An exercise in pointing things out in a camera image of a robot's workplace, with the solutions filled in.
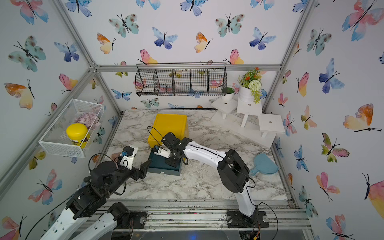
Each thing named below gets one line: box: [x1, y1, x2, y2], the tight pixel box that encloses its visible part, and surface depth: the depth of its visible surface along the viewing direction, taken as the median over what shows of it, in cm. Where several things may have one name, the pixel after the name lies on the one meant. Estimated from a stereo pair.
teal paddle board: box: [251, 153, 279, 176], surface depth 96 cm
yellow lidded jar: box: [66, 123, 91, 149], surface depth 66 cm
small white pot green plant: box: [221, 87, 235, 102], surface depth 106 cm
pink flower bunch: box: [75, 111, 101, 129], surface depth 71 cm
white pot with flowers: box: [237, 67, 263, 104], surface depth 87 cm
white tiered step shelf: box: [210, 98, 285, 149], surface depth 105 cm
